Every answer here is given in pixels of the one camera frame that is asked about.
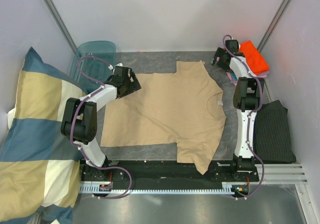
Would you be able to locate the right aluminium frame post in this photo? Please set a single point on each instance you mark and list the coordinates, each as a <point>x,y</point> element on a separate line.
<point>273,24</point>

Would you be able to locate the blue plastic bin lid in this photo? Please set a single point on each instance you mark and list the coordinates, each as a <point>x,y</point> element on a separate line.
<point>91,62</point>

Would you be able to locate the aluminium frame post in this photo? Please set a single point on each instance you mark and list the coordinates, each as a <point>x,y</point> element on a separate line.
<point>273,24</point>
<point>61,24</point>

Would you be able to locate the white slotted cable duct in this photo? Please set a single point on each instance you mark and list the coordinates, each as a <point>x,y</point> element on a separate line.
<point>100,188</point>

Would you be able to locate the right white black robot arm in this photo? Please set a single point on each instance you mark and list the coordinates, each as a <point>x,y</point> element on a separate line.
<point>247,100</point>

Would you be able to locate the pink folded t shirt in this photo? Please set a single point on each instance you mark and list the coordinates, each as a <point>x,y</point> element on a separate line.
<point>233,79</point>

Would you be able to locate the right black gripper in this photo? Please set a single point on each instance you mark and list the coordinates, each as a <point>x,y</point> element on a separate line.
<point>220,53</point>

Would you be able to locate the dark striped folded garment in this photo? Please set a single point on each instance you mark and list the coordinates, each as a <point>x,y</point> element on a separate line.
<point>271,136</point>

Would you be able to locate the aluminium floor rails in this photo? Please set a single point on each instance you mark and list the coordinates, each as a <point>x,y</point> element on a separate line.
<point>287,174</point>

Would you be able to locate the orange folded t shirt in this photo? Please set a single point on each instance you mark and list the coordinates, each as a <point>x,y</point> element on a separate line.
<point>254,59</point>

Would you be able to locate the blue beige striped pillow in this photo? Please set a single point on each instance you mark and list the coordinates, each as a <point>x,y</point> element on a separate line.
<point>39,168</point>

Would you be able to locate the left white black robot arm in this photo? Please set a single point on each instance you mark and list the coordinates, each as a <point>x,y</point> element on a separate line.
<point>79,122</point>

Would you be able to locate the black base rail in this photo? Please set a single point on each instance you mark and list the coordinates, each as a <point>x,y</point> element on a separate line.
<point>165,174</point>

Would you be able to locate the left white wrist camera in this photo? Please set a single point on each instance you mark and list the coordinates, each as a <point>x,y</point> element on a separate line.
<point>110,67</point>

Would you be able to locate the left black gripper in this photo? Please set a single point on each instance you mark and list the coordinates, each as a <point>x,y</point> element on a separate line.
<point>134,86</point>

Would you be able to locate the beige t shirt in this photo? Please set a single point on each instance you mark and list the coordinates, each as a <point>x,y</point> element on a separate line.
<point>184,107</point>

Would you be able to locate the left aluminium frame post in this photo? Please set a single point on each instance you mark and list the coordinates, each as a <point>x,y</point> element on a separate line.
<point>61,24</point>

